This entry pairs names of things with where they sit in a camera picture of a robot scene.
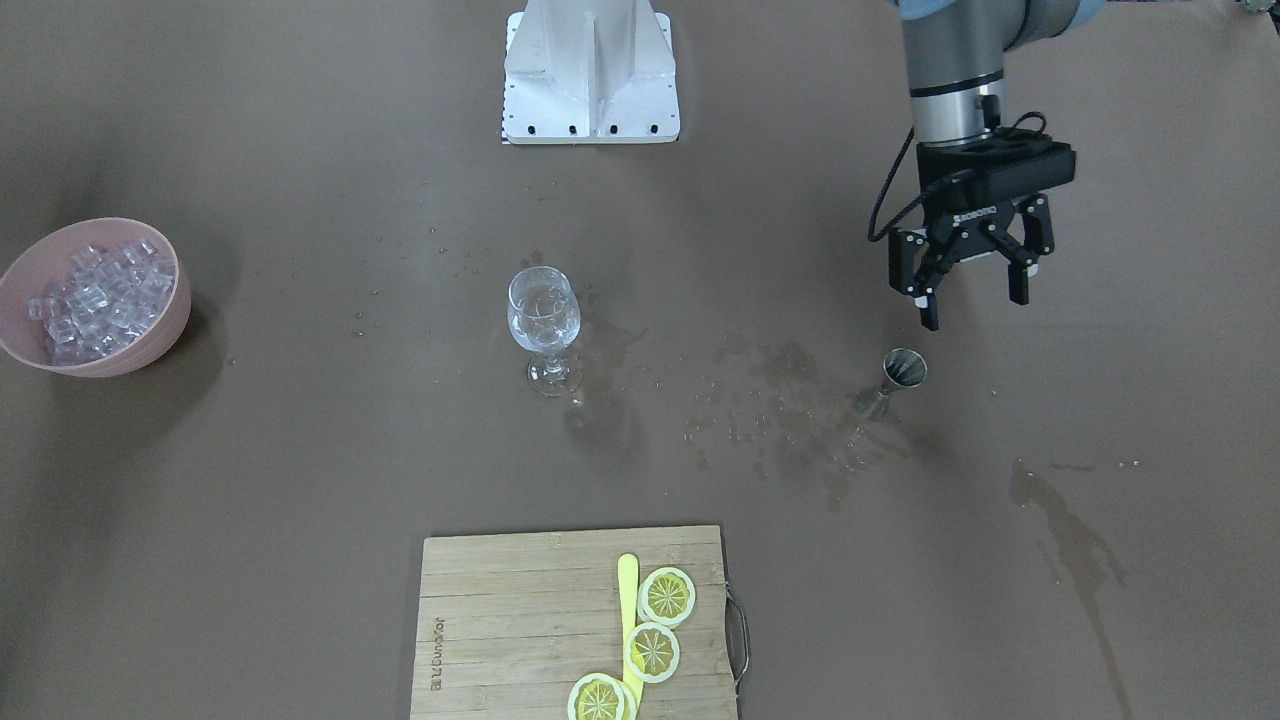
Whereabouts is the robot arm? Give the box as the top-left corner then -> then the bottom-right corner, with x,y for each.
867,1 -> 1102,331

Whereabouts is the bamboo cutting board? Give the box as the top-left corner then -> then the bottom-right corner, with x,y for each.
408,525 -> 740,719

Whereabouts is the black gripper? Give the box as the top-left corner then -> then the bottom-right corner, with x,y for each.
888,137 -> 1076,331

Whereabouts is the lemon slice far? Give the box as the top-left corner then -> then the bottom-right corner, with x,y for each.
564,673 -> 639,720

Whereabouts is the yellow plastic knife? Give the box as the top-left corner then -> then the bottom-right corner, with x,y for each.
617,553 -> 644,703

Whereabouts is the clear wine glass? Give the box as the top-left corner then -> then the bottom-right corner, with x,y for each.
506,266 -> 582,397

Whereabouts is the pink bowl of ice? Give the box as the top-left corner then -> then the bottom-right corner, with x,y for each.
1,218 -> 192,378

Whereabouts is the steel jigger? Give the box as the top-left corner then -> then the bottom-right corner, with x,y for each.
855,347 -> 929,421

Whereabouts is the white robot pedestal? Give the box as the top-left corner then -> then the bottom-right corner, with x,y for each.
500,1 -> 681,145

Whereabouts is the lemon slice middle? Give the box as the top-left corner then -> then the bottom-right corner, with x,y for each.
623,623 -> 682,684

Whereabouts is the lemon slice near handle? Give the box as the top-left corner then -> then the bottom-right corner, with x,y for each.
637,566 -> 698,629

